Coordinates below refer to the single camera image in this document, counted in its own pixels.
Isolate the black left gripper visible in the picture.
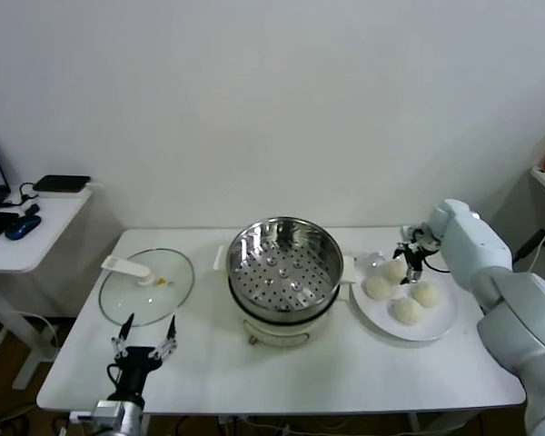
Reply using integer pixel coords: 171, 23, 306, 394
111, 312, 179, 401

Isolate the blue computer mouse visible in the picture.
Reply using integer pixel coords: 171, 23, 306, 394
5, 215, 43, 241

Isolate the black flat hard drive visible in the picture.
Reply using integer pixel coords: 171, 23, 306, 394
32, 175, 92, 195

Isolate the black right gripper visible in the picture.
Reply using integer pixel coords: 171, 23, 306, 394
391, 240, 431, 286

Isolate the white steamed baozi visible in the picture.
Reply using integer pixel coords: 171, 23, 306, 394
383, 262, 409, 285
365, 275, 395, 302
392, 297, 424, 326
411, 281, 442, 309

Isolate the black power adapter cable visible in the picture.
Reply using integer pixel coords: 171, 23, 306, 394
512, 229, 545, 273

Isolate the perforated steel steamer basket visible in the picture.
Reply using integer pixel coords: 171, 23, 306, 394
213, 217, 358, 315

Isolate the white round plate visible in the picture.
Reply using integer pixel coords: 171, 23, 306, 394
349, 248, 460, 342

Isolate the glass pot lid white handle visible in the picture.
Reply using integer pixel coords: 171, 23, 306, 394
98, 248, 196, 328

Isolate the white side desk with laptop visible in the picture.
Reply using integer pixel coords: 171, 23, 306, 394
0, 185, 95, 392

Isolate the thin black desk cable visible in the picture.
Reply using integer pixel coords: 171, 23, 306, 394
18, 182, 40, 205

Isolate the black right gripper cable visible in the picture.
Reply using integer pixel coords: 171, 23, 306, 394
421, 256, 451, 274

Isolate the white electric pot base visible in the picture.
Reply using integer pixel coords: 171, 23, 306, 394
229, 272, 352, 349

